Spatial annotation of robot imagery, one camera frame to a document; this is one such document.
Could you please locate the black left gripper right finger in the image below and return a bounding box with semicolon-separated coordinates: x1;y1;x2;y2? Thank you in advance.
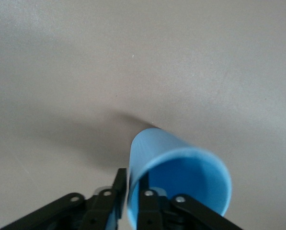
137;171;244;230

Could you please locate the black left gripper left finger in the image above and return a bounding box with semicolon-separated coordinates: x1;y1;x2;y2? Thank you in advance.
0;167;128;230

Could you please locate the blue plastic cup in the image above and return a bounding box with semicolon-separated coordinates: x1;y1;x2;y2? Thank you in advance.
126;127;232;229

